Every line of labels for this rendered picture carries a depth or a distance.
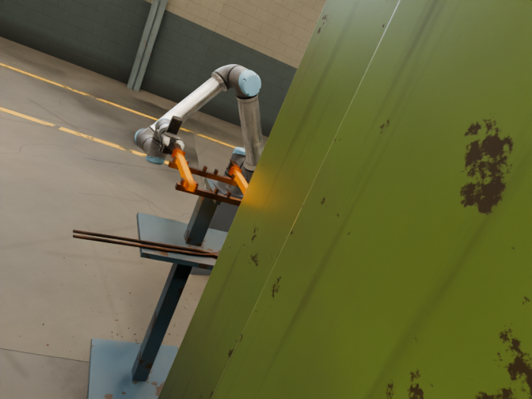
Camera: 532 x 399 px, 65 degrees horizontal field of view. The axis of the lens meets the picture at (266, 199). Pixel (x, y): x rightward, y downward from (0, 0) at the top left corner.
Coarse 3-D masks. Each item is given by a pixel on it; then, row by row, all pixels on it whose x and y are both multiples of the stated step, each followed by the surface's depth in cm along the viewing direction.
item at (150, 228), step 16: (144, 224) 157; (160, 224) 163; (176, 224) 168; (144, 240) 147; (160, 240) 151; (176, 240) 156; (208, 240) 167; (224, 240) 173; (144, 256) 140; (160, 256) 142; (176, 256) 145; (192, 256) 150; (208, 256) 155
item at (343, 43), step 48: (336, 0) 105; (384, 0) 89; (336, 48) 100; (288, 96) 116; (336, 96) 96; (288, 144) 110; (288, 192) 105; (240, 240) 122; (240, 288) 116; (192, 336) 136; (192, 384) 128
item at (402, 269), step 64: (448, 0) 60; (512, 0) 51; (384, 64) 69; (448, 64) 57; (512, 64) 49; (384, 128) 65; (448, 128) 55; (512, 128) 47; (320, 192) 76; (384, 192) 62; (448, 192) 53; (512, 192) 46; (320, 256) 72; (384, 256) 59; (448, 256) 51; (512, 256) 44; (256, 320) 85; (320, 320) 68; (384, 320) 57; (448, 320) 49; (512, 320) 43; (256, 384) 80; (320, 384) 65; (384, 384) 55; (448, 384) 47; (512, 384) 41
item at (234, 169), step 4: (232, 160) 180; (232, 164) 175; (236, 164) 177; (228, 168) 181; (232, 168) 172; (236, 168) 173; (232, 172) 172; (236, 172) 170; (240, 172) 172; (236, 176) 167; (240, 176) 167; (236, 180) 166; (240, 180) 162; (244, 180) 163; (240, 184) 160; (244, 184) 158; (248, 184) 160; (244, 188) 156; (244, 192) 155
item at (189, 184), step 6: (174, 144) 169; (174, 150) 162; (180, 150) 163; (174, 156) 162; (180, 156) 159; (180, 162) 152; (186, 162) 154; (180, 168) 148; (186, 168) 148; (180, 174) 146; (186, 174) 142; (186, 180) 137; (192, 180) 139; (186, 186) 135; (192, 186) 135
